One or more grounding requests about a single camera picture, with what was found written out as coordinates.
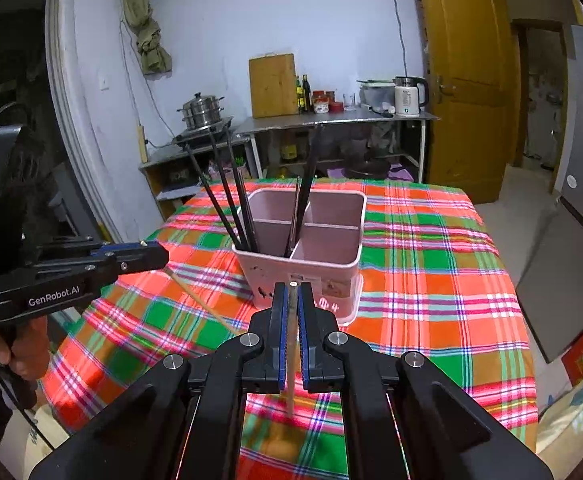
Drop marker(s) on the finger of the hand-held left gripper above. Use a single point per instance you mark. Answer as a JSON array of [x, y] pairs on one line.
[[141, 259], [116, 246]]

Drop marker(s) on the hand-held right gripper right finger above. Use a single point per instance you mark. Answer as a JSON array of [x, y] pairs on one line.
[[307, 340]]

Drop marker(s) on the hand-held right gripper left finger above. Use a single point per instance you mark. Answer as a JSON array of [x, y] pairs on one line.
[[281, 340]]

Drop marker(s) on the pink plastic utensil holder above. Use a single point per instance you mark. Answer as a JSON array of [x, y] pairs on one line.
[[321, 245]]

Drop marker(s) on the black chopstick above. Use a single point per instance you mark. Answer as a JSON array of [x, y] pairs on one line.
[[230, 190], [216, 195], [312, 165], [242, 187], [305, 165]]

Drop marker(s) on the brown wooden chopstick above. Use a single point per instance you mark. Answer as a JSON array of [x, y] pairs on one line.
[[296, 205]]

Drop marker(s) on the person's left hand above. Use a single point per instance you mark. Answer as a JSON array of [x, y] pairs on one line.
[[34, 345]]

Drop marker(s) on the low steel shelf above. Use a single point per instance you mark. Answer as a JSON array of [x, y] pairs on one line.
[[171, 180]]

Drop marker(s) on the plaid tablecloth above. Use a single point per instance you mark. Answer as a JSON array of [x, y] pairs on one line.
[[421, 285]]

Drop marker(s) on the black induction cooker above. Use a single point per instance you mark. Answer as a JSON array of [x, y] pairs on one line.
[[204, 132]]

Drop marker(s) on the steel steamer pot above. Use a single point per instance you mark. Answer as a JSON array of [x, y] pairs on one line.
[[200, 112]]

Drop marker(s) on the black wok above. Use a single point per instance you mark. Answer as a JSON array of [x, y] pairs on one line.
[[369, 169]]

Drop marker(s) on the purple cloth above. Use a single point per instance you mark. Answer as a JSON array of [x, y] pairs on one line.
[[401, 172]]

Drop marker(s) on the wooden cutting board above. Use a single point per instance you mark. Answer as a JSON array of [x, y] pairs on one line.
[[274, 87]]

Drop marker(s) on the steel kitchen table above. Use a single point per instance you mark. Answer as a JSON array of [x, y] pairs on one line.
[[331, 119]]

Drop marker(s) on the olive hanging curtain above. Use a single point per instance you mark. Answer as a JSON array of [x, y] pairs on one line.
[[144, 25]]

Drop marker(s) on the dark oil bottle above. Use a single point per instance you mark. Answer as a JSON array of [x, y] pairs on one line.
[[303, 95]]

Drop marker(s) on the red jar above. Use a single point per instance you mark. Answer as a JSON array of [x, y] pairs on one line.
[[321, 105]]

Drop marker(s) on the clear drinking glass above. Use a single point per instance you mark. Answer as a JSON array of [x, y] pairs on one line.
[[350, 101]]

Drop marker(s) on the white electric kettle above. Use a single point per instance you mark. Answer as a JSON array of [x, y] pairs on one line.
[[407, 97]]

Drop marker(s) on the yellow wooden door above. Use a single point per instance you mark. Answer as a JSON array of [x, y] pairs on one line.
[[466, 85]]

